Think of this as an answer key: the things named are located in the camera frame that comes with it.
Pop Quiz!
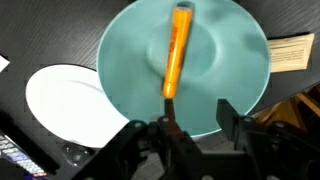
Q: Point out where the black key fob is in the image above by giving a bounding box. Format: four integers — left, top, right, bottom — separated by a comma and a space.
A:
60, 143, 96, 167

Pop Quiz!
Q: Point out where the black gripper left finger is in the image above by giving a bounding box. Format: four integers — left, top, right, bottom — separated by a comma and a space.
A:
76, 98, 204, 180

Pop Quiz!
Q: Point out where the remote with grey buttons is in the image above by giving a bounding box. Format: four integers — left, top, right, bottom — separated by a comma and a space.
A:
0, 129, 49, 178

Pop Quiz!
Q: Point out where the white round plate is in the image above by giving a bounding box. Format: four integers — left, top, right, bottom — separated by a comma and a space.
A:
25, 64, 131, 149

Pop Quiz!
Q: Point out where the orange marker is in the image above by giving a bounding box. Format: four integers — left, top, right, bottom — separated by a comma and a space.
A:
161, 1, 195, 99

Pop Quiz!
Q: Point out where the blue bowl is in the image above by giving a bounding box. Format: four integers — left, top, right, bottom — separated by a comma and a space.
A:
95, 0, 272, 138

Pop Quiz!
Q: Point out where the yellow paper card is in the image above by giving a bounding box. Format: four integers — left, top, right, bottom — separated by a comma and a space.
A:
266, 33, 316, 74

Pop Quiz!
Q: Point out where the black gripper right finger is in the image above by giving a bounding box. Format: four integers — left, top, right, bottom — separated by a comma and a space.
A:
216, 98, 320, 180

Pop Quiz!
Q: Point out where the white sweetener packet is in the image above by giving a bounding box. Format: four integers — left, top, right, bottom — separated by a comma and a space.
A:
0, 54, 11, 73

